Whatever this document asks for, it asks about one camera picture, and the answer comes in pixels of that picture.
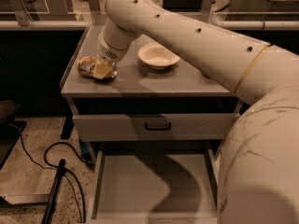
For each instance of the black monitor at left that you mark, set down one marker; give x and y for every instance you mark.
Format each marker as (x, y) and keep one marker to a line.
(10, 129)

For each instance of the white horizontal rail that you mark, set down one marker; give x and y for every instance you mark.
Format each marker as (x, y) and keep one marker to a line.
(82, 25)

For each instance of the crushed orange soda can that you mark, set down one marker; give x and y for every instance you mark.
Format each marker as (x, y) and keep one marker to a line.
(86, 65)

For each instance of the white paper bowl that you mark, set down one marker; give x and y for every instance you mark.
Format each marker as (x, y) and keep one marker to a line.
(157, 57)

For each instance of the grey drawer cabinet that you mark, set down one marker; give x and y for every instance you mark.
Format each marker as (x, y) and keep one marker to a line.
(138, 89)

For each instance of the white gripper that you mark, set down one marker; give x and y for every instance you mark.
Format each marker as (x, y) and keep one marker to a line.
(107, 52)

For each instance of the open middle drawer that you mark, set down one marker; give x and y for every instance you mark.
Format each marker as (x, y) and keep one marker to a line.
(151, 189)

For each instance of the closed top drawer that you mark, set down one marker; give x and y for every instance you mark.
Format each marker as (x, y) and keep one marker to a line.
(210, 126)

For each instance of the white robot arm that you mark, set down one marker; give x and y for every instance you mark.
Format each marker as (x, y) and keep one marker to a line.
(259, 170)

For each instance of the black bar on floor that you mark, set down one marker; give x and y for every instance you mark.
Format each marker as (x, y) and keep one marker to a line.
(54, 193)

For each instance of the black drawer handle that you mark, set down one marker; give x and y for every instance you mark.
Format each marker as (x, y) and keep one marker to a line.
(158, 126)

